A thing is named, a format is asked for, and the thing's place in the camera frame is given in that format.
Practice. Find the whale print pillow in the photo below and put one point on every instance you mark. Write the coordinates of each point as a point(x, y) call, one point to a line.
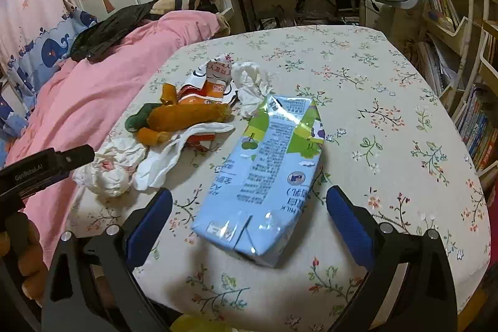
point(50, 48)

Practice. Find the pink blanket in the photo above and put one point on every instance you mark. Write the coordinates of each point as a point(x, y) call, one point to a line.
point(77, 102)

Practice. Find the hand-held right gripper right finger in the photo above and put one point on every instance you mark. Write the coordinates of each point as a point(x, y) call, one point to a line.
point(350, 227)

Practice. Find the orange white snack wrapper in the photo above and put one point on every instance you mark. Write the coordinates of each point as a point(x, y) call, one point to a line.
point(218, 79)

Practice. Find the black jacket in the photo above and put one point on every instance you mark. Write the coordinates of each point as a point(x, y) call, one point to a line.
point(113, 28)

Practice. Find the striped cloth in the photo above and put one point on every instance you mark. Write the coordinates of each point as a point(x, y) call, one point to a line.
point(183, 1)

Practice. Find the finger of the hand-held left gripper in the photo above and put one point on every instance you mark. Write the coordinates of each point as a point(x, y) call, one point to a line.
point(76, 157)

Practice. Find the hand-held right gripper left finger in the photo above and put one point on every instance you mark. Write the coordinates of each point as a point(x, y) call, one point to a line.
point(149, 229)

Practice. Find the person's left hand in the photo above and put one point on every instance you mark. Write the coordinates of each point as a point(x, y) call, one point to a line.
point(33, 262)

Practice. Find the white tissue and wrappers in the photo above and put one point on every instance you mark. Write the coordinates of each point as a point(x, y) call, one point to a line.
point(163, 161)

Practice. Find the floral tablecloth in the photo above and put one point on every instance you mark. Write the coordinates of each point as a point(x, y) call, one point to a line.
point(350, 102)

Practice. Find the white tissue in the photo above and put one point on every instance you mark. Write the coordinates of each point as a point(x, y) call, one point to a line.
point(253, 83)
point(109, 176)

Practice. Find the trash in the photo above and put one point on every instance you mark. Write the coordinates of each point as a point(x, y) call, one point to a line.
point(264, 168)

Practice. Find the green peel piece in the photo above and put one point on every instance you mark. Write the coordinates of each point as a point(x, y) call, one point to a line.
point(138, 118)

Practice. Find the row of books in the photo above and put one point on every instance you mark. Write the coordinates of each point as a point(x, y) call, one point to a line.
point(441, 1)

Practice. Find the stack of colourful books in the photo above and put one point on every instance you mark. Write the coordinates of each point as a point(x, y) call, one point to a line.
point(478, 129)

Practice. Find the large orange peel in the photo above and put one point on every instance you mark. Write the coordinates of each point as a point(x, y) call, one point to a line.
point(186, 116)

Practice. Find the pile of papers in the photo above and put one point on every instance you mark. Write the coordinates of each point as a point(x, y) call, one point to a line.
point(435, 67)

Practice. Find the yellow plastic item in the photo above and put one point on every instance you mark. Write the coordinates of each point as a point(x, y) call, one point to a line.
point(202, 324)

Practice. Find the white bookshelf rack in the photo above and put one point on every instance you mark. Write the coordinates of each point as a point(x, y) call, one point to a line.
point(488, 71)
point(459, 30)

